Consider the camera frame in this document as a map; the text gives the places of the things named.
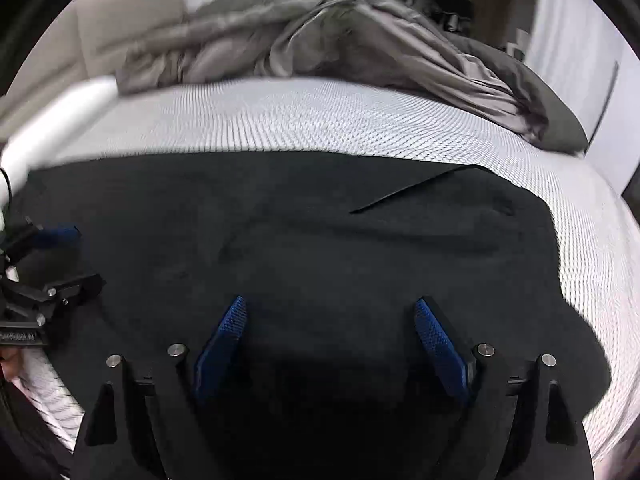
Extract black pants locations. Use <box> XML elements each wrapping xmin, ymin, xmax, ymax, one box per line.
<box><xmin>1</xmin><ymin>152</ymin><xmax>611</xmax><ymax>479</ymax></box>

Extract white pillow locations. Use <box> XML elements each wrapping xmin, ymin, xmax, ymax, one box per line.
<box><xmin>1</xmin><ymin>76</ymin><xmax>118</xmax><ymax>206</ymax></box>

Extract white patterned mattress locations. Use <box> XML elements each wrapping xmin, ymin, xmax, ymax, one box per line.
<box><xmin>14</xmin><ymin>77</ymin><xmax>639</xmax><ymax>462</ymax></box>

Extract beige padded headboard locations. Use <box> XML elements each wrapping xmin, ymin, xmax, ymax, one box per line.
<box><xmin>1</xmin><ymin>0</ymin><xmax>186</xmax><ymax>114</ymax></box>

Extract grey crumpled blanket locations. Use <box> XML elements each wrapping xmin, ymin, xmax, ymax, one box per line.
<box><xmin>116</xmin><ymin>0</ymin><xmax>588</xmax><ymax>154</ymax></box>

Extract white curtain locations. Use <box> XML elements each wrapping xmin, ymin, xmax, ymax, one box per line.
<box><xmin>525</xmin><ymin>0</ymin><xmax>639</xmax><ymax>193</ymax></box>

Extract black cable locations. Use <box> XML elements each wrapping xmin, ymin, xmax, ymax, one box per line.
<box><xmin>0</xmin><ymin>167</ymin><xmax>14</xmax><ymax>212</ymax></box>

